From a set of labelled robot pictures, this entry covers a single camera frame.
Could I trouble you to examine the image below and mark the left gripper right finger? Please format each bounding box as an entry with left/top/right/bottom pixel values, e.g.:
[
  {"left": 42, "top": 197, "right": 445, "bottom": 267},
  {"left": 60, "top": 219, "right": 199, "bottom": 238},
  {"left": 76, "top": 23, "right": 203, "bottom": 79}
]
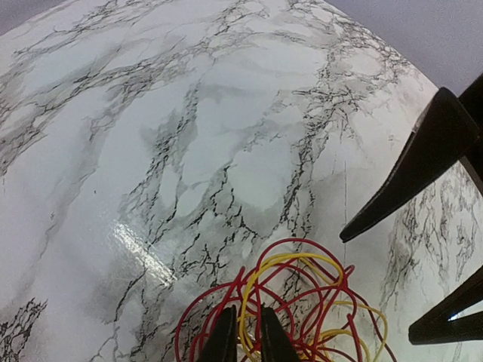
[{"left": 260, "top": 307, "right": 298, "bottom": 362}]

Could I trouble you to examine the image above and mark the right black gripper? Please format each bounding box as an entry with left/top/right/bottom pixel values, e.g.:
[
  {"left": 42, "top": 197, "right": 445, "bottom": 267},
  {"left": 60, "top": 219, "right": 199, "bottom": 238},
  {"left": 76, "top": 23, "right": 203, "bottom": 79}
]
[{"left": 340, "top": 74, "right": 483, "bottom": 242}]

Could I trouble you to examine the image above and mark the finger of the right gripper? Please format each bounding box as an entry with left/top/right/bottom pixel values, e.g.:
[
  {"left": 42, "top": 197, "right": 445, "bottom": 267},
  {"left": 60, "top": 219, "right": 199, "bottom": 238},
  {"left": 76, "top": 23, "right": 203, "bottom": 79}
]
[{"left": 408, "top": 271, "right": 482, "bottom": 345}]

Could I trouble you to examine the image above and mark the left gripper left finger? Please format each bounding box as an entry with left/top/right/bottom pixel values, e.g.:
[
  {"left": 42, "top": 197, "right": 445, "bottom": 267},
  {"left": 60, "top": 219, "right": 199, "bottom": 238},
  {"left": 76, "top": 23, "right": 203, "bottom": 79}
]
[{"left": 197, "top": 305, "right": 237, "bottom": 362}]

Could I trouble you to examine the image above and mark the coloured wire bundle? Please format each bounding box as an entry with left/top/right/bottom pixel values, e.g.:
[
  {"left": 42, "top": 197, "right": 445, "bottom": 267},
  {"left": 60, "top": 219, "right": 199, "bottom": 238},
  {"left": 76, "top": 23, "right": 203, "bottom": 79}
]
[{"left": 174, "top": 238, "right": 397, "bottom": 362}]

